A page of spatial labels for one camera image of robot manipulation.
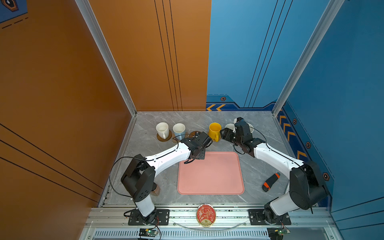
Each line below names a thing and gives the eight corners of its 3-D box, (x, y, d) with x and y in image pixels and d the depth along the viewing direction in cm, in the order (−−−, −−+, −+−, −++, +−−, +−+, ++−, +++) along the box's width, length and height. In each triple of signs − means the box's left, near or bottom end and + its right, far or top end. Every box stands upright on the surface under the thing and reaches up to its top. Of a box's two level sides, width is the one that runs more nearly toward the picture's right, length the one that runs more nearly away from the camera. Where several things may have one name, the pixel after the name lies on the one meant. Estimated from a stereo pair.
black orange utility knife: (266, 192, 83) (267, 191, 81) (259, 187, 85) (261, 185, 83) (280, 176, 89) (281, 175, 87) (274, 171, 91) (275, 170, 89)
